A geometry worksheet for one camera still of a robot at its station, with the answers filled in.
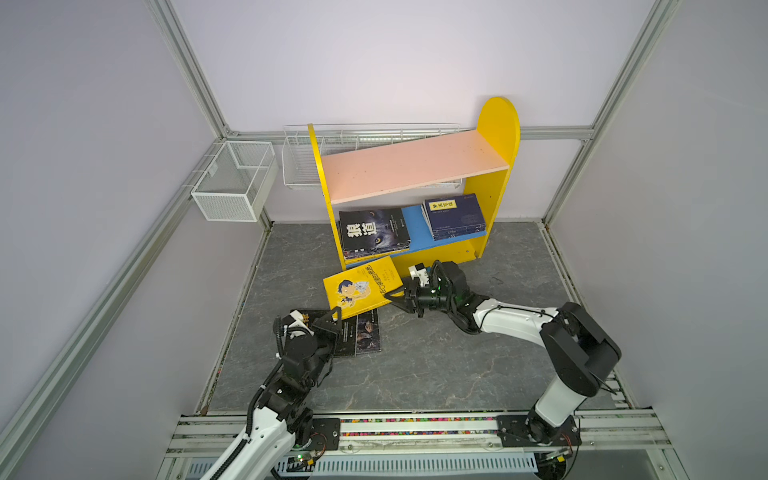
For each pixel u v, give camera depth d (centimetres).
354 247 90
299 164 68
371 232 93
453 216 98
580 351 46
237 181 101
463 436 74
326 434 74
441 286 67
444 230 94
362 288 82
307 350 59
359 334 89
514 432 73
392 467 158
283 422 55
